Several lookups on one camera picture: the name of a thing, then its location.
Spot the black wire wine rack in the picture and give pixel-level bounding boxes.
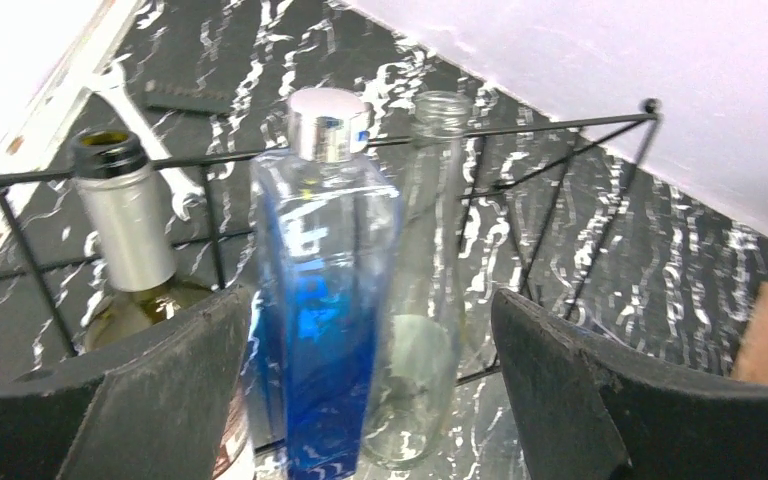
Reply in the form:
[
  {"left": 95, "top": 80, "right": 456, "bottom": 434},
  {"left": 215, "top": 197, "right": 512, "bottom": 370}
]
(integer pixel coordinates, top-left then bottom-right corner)
[{"left": 0, "top": 98, "right": 662, "bottom": 386}]

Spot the dark green wine bottle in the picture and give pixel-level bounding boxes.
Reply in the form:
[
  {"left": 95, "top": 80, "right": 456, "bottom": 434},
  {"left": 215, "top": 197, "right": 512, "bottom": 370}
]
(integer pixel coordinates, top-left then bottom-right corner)
[{"left": 70, "top": 130, "right": 255, "bottom": 479}]

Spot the clear glass bottle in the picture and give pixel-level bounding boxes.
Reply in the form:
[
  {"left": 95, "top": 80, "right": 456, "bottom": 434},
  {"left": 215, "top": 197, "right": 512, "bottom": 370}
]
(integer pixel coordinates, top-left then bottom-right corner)
[{"left": 362, "top": 91, "right": 472, "bottom": 471}]

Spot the silver wrench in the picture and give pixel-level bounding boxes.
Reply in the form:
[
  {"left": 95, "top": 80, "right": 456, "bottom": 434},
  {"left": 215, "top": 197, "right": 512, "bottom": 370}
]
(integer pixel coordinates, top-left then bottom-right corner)
[{"left": 86, "top": 61, "right": 205, "bottom": 222}]

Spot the aluminium frame rail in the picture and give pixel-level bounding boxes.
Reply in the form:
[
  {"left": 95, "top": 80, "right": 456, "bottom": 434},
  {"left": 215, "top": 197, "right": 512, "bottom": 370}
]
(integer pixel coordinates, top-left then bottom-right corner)
[{"left": 0, "top": 0, "right": 140, "bottom": 266}]

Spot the black hex key strip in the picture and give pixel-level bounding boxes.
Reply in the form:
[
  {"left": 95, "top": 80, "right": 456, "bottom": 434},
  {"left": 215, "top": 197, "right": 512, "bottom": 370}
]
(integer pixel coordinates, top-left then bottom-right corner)
[{"left": 141, "top": 80, "right": 232, "bottom": 116}]

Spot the blue square glass bottle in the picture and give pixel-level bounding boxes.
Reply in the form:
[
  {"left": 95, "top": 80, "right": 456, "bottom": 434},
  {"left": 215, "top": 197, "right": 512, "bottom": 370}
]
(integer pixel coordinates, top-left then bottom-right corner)
[{"left": 251, "top": 87, "right": 401, "bottom": 479}]

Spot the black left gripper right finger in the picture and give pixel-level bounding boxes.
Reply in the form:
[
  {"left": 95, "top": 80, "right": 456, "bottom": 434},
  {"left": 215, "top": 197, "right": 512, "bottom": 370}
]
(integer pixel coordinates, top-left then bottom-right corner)
[{"left": 491, "top": 289, "right": 768, "bottom": 479}]

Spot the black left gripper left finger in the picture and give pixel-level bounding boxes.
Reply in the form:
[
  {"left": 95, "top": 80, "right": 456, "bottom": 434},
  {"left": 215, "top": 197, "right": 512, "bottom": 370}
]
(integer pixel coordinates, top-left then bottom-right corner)
[{"left": 0, "top": 286, "right": 251, "bottom": 479}]

